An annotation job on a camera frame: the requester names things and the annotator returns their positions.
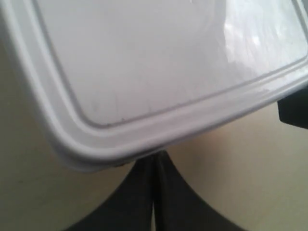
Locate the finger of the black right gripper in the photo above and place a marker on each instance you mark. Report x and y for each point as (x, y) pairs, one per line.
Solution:
(293, 109)

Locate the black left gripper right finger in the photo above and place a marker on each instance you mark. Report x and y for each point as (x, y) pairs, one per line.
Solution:
(177, 207)

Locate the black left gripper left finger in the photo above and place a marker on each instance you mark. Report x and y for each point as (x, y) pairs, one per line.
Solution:
(128, 208)

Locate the white lidded plastic container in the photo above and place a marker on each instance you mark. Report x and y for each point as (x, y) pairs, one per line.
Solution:
(116, 80)

